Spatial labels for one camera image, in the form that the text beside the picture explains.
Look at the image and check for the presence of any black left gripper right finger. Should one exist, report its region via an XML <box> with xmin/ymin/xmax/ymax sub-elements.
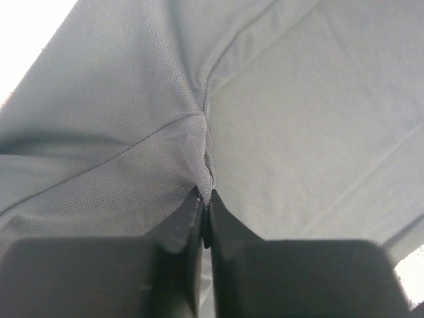
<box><xmin>205</xmin><ymin>192</ymin><xmax>411</xmax><ymax>317</ymax></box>

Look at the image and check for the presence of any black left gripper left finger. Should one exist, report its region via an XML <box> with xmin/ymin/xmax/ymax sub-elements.
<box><xmin>1</xmin><ymin>188</ymin><xmax>203</xmax><ymax>317</ymax></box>

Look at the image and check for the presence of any dark grey t shirt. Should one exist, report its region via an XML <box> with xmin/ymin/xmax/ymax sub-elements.
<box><xmin>0</xmin><ymin>0</ymin><xmax>424</xmax><ymax>318</ymax></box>

